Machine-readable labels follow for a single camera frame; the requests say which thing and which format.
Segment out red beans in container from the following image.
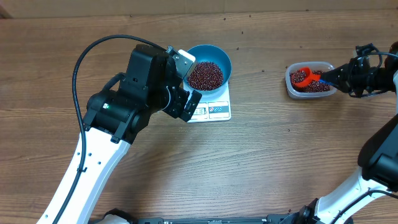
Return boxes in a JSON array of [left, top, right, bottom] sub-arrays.
[[290, 70, 331, 93]]

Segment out red scoop blue handle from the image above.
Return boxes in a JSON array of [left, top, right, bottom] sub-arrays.
[[291, 67, 326, 88]]

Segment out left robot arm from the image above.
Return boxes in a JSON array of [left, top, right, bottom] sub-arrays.
[[39, 44, 201, 223]]

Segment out blue bowl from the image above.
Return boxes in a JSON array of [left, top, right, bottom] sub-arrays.
[[183, 44, 232, 91]]

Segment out white digital kitchen scale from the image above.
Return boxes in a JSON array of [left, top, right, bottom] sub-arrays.
[[188, 83, 232, 123]]

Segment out clear plastic bean container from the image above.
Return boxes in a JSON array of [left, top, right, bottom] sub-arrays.
[[285, 61, 337, 100]]

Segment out red beans in bowl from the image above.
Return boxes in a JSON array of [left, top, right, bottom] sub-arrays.
[[187, 62, 224, 91]]

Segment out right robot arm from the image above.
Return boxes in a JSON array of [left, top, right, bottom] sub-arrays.
[[282, 43, 397, 223]]

